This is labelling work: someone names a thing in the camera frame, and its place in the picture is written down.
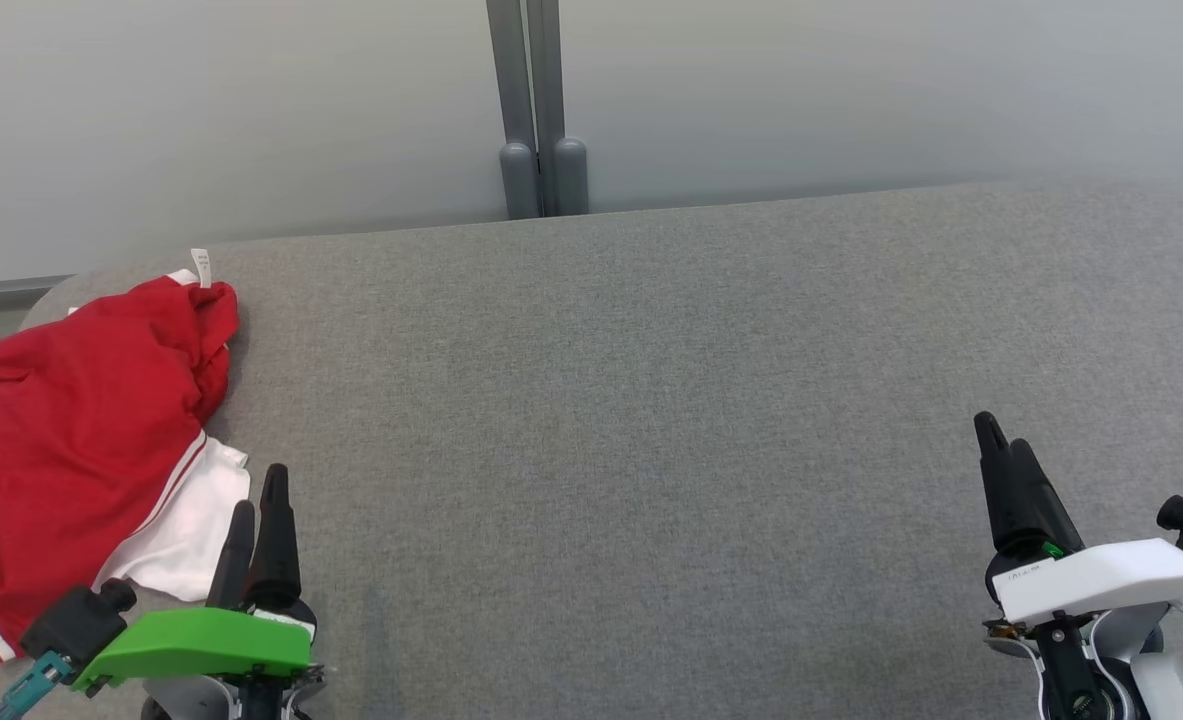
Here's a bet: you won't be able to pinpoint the grey fabric sofa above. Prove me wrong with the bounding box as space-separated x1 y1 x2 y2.
0 178 1183 720

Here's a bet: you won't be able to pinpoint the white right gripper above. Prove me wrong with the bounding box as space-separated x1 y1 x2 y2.
974 410 1183 628

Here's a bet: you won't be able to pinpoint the teal cable connector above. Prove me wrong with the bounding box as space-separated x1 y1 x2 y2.
0 650 78 720

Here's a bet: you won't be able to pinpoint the grey cylindrical post foot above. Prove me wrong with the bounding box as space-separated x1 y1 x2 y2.
499 142 540 221
551 137 590 217

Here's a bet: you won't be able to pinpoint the red white-striped basketball shorts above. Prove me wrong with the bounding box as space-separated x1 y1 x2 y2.
0 248 252 669

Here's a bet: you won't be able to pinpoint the grey metal partition post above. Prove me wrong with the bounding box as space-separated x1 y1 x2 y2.
486 0 538 216
526 0 563 216

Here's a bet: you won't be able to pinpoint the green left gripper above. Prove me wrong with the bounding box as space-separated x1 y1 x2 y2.
71 463 326 703

